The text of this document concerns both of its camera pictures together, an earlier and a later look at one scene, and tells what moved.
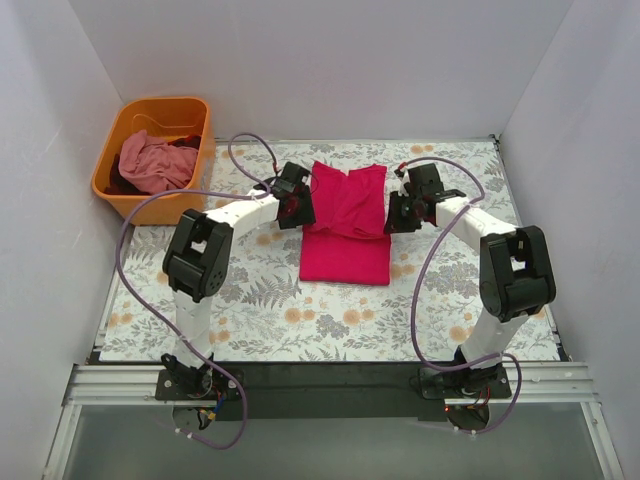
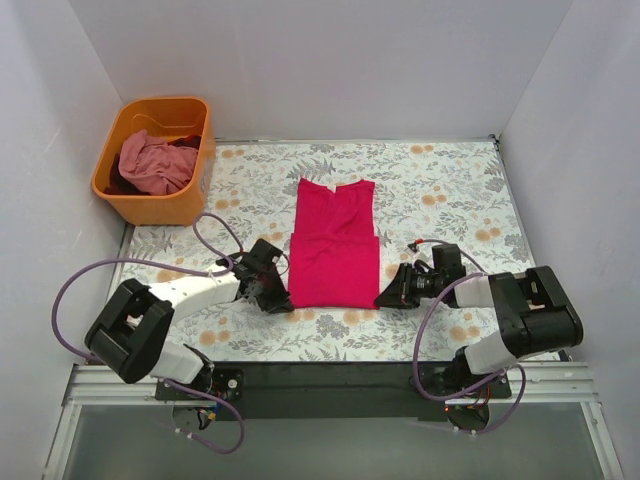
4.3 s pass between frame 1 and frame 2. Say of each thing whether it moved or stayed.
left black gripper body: moved
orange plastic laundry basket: stayed
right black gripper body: moved
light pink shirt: stayed
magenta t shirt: moved
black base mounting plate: stayed
